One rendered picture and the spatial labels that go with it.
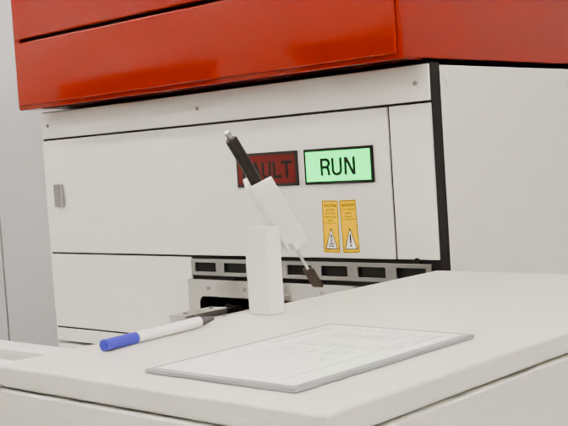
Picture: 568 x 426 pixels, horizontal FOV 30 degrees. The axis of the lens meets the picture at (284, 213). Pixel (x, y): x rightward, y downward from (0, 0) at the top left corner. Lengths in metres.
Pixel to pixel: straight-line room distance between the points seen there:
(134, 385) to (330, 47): 0.70
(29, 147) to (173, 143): 2.98
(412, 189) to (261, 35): 0.29
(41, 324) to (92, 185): 2.87
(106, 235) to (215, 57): 0.42
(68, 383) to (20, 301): 3.93
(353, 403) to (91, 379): 0.22
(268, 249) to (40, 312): 3.64
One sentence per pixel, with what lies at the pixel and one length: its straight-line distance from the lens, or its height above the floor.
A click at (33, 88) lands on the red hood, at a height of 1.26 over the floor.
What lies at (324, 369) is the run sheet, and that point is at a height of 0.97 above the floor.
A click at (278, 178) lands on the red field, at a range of 1.47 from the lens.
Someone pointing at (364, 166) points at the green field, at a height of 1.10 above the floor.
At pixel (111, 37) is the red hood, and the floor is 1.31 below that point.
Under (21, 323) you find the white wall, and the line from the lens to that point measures 4.76.
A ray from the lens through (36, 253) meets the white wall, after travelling 4.60.
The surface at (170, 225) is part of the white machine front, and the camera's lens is 1.65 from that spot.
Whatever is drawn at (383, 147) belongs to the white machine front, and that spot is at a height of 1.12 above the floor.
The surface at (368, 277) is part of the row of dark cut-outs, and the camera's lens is 1.39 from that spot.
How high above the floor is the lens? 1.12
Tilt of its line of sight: 3 degrees down
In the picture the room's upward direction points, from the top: 4 degrees counter-clockwise
